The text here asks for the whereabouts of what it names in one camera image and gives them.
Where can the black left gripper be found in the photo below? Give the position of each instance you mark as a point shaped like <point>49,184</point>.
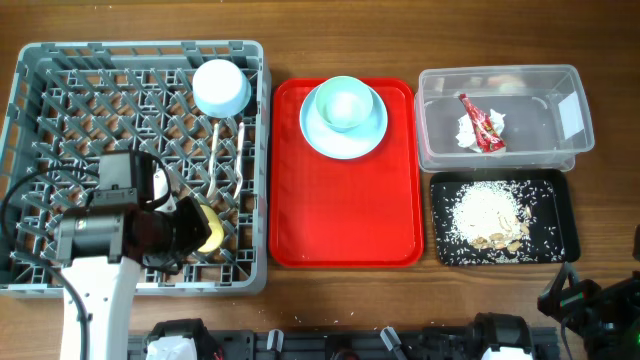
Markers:
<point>199,230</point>

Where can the yellow plastic cup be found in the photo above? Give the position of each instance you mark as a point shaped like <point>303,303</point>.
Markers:
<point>217,233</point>

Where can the white plastic spoon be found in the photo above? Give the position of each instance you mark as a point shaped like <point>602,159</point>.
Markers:
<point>212,163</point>

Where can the white plastic fork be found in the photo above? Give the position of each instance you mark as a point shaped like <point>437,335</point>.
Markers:
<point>238,161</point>

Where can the light blue bowl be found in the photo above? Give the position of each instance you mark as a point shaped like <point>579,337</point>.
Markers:
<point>220,89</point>

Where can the green bowl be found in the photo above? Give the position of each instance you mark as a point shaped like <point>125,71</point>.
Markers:
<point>344,102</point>

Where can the rice and food scraps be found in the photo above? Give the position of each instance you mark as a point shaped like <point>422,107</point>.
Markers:
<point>496,222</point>

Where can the white napkin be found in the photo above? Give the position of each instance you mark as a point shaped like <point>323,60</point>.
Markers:
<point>466,137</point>

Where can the red snack wrapper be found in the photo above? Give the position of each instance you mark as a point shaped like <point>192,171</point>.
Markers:
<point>487,138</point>

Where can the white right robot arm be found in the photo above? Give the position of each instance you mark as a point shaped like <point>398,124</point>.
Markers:
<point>606,319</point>

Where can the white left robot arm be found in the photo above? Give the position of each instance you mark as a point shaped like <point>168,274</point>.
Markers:
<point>103,250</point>

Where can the grey dishwasher rack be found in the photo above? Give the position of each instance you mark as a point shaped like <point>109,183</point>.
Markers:
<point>72,102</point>

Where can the red plastic tray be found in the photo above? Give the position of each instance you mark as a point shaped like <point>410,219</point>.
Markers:
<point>330,213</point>

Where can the light blue plate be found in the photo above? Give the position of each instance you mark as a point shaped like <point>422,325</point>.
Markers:
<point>343,145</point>

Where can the black tray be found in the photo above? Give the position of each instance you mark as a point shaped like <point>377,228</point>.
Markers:
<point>559,183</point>

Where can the clear plastic bin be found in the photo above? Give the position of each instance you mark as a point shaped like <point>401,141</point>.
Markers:
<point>547,116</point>

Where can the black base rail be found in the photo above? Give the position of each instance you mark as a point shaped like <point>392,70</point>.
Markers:
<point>428,343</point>

